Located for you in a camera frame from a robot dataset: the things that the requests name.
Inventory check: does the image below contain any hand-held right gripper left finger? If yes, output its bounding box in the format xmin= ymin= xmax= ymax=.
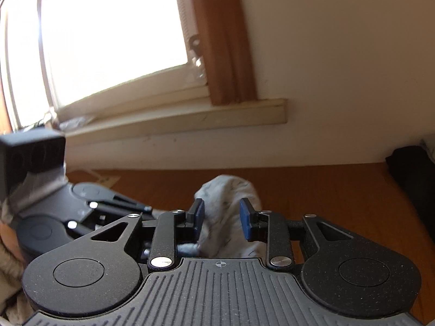
xmin=92 ymin=199 xmax=205 ymax=272

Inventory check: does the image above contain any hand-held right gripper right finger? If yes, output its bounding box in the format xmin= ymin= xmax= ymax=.
xmin=240 ymin=198 xmax=354 ymax=272

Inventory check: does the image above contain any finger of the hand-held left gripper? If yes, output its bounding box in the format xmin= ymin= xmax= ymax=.
xmin=66 ymin=215 xmax=114 ymax=237
xmin=89 ymin=193 xmax=153 ymax=215

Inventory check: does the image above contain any white grey patterned garment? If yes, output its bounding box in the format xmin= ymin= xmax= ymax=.
xmin=178 ymin=174 xmax=270 ymax=259

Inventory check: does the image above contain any person's left forearm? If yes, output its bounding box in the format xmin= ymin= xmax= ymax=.
xmin=0 ymin=247 xmax=32 ymax=324

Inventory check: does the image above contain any person's left hand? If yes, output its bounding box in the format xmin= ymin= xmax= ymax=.
xmin=0 ymin=223 xmax=25 ymax=264

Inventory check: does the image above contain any clear plastic bag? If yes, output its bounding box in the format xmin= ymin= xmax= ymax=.
xmin=59 ymin=115 xmax=96 ymax=134

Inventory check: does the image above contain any beige window sill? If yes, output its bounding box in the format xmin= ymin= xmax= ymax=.
xmin=62 ymin=98 xmax=289 ymax=147

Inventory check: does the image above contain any bright window pane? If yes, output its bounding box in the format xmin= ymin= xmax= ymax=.
xmin=0 ymin=0 xmax=191 ymax=127

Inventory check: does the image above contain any black folded garment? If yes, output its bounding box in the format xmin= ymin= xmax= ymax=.
xmin=385 ymin=145 xmax=435 ymax=225

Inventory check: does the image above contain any wooden window frame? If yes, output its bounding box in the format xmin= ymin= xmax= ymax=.
xmin=188 ymin=0 xmax=258 ymax=107

